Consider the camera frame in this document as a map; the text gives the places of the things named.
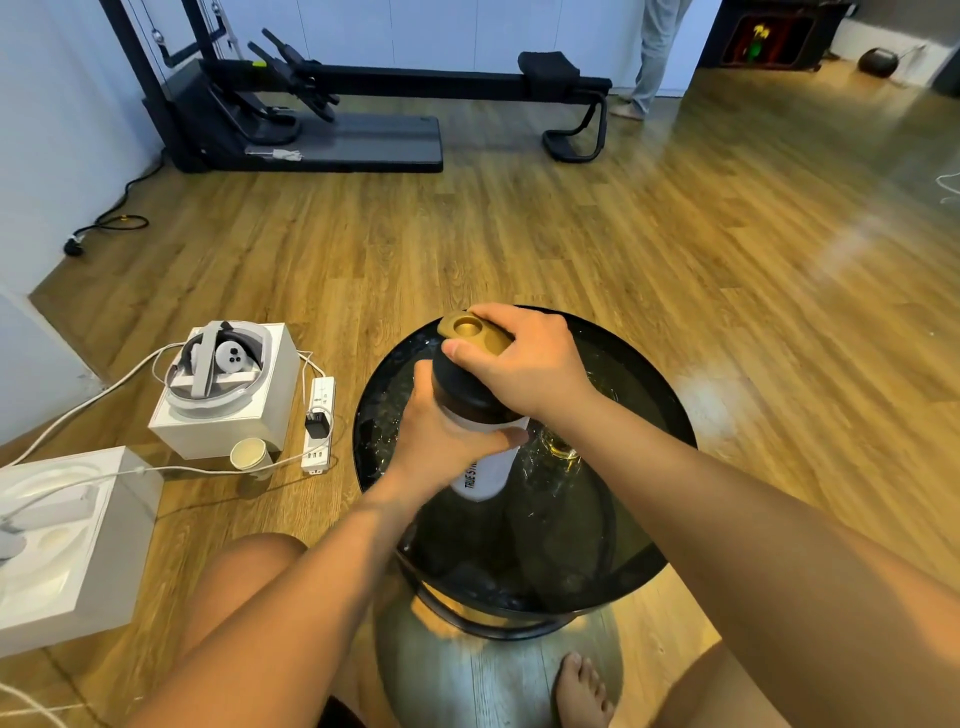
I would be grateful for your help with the person's left forearm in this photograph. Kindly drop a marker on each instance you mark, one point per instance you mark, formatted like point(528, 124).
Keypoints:
point(285, 607)

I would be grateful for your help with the white shaker bottle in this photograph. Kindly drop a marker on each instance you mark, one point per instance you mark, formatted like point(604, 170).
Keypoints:
point(487, 472)

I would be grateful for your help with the yellow green toy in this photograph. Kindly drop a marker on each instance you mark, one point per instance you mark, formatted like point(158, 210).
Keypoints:
point(756, 41)

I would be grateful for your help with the person's right leg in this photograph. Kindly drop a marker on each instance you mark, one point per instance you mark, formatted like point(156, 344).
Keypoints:
point(675, 697)

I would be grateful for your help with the white box with headset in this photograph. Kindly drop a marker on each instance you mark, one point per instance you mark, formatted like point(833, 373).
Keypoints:
point(199, 364)

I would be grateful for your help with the dark round floor object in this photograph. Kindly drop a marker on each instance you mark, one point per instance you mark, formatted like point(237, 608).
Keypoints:
point(877, 61)

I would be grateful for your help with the round black glass side table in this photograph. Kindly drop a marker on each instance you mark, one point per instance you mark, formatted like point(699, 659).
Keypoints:
point(570, 540)

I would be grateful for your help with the white moulded tray box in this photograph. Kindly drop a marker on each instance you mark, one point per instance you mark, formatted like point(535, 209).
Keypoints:
point(112, 570)

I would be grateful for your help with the black gold shaker lid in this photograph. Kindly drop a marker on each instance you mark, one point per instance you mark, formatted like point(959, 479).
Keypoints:
point(469, 390)

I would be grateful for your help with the small paper cup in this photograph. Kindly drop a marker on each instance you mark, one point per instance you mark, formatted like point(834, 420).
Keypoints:
point(249, 454)

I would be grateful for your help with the dark wooden cabinet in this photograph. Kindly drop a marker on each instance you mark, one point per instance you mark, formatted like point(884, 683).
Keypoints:
point(712, 37)

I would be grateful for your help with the person's leg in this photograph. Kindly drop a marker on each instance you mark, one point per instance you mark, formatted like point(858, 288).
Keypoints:
point(232, 585)
point(675, 697)

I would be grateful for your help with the clear footed glass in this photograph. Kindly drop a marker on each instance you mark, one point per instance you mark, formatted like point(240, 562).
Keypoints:
point(559, 450)

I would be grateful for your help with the black charger plug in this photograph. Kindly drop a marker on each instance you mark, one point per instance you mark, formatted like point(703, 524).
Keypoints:
point(318, 425)

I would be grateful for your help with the black rowing machine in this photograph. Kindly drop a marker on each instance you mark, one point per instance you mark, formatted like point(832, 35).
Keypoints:
point(360, 139)

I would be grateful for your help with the white power strip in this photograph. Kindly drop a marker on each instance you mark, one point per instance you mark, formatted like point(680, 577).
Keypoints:
point(322, 394)

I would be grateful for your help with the person's right forearm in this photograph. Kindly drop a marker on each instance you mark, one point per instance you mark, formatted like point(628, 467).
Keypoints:
point(780, 555)

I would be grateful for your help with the black shorts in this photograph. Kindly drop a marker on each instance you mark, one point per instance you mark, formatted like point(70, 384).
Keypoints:
point(341, 712)

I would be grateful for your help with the person's right hand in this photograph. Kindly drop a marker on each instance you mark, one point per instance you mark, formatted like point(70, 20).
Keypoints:
point(540, 375)

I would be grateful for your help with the person's left hand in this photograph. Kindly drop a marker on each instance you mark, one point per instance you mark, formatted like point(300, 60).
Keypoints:
point(435, 450)

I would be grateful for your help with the person's left leg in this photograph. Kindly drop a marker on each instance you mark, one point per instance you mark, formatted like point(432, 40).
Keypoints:
point(232, 585)

